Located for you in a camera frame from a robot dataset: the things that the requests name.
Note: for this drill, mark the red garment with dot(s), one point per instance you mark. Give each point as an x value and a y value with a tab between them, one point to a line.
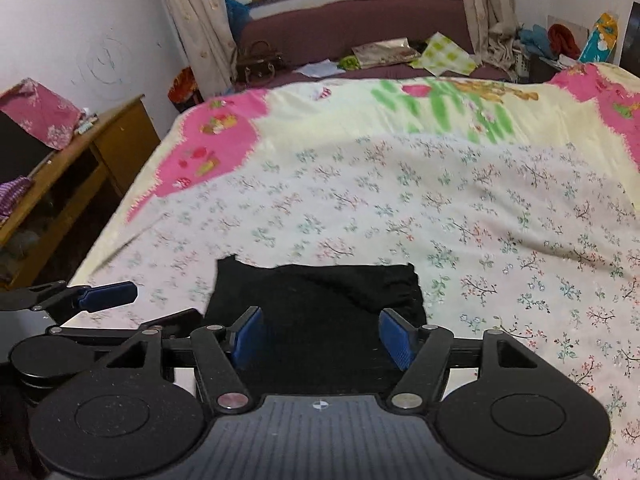
562	42

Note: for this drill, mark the beige curtain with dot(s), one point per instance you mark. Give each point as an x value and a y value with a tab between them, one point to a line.
206	36
492	28

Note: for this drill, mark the blue cloth behind curtain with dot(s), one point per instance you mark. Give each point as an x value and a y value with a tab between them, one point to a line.
238	17

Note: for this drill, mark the purple knitted item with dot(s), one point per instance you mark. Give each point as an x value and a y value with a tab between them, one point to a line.
11	193

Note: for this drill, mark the shiny gold package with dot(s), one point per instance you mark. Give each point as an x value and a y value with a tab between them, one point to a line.
385	53

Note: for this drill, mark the wooden desk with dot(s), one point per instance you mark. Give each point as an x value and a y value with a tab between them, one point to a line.
75	193

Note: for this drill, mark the maroon window seat cushion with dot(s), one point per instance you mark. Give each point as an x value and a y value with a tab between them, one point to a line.
331	31

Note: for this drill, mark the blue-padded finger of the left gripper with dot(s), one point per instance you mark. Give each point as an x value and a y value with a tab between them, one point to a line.
90	299

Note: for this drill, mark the teal clothes pile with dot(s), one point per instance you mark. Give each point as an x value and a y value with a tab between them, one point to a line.
536	42

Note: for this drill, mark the yellow pink cartoon blanket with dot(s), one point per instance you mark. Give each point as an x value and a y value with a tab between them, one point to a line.
594	106

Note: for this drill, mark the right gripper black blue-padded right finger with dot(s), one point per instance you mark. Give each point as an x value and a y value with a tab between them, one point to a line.
422	355

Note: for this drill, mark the left beige curtain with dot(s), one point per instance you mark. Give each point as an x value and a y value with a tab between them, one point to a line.
206	36

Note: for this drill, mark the white paper sheet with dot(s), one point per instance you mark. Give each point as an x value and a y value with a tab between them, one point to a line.
320	70

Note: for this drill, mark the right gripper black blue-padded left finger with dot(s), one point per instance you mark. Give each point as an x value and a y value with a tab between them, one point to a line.
220	353

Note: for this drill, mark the black pants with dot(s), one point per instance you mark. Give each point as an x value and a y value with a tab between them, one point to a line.
321	324

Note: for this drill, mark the colourful blue yellow bag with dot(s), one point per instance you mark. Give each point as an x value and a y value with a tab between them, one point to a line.
601	41

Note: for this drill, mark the red orange bag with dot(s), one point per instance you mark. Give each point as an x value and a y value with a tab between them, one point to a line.
184	91

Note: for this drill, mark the right beige curtain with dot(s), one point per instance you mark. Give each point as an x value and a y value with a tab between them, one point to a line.
492	28

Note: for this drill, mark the white floral bed sheet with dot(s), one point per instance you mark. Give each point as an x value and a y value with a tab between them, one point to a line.
531	241

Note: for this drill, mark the brown leather handbag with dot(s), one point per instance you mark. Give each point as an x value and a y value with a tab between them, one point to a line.
258	63

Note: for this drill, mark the green checkered cloth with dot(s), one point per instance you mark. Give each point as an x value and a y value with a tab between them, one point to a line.
443	55

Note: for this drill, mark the pink floral cloth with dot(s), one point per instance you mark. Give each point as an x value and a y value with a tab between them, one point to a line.
42	113

